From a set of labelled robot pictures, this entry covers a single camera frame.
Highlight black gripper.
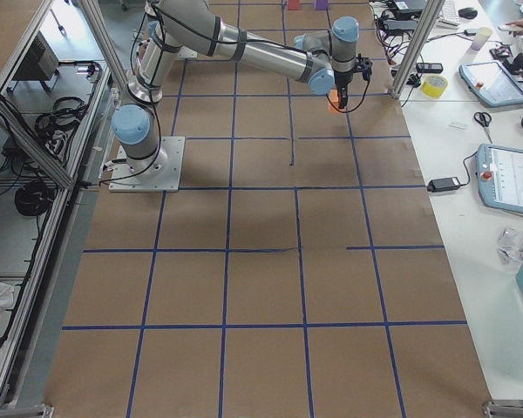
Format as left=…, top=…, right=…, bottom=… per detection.
left=334, top=71, right=353, bottom=109

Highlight orange foam cube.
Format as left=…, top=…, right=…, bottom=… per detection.
left=327, top=89, right=342, bottom=113

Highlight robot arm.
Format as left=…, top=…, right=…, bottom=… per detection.
left=112, top=1, right=363, bottom=181

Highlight black remote control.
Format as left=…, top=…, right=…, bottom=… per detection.
left=415, top=63, right=444, bottom=74

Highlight purple foam cube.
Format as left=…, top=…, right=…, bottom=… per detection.
left=314, top=0, right=329, bottom=10

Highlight yellow tape roll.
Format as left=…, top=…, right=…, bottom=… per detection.
left=422, top=75, right=448, bottom=98

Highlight red foam cube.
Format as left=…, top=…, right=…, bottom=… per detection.
left=287, top=0, right=301, bottom=10

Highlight black power adapter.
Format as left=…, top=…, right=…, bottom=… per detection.
left=426, top=177, right=461, bottom=192

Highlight far teach pendant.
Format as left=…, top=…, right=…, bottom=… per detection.
left=458, top=61, right=523, bottom=107

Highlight teach pendant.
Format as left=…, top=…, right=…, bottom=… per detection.
left=475, top=144, right=523, bottom=214
left=458, top=61, right=523, bottom=107

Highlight paper cup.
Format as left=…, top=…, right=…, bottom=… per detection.
left=470, top=27, right=492, bottom=51

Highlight near teach pendant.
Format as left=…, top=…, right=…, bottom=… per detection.
left=475, top=144, right=523, bottom=214

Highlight aluminium frame post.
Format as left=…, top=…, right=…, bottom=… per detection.
left=391, top=0, right=444, bottom=99

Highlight black handled scissors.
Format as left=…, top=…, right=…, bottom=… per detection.
left=473, top=111, right=492, bottom=144

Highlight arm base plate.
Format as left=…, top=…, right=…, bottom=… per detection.
left=108, top=136, right=186, bottom=192

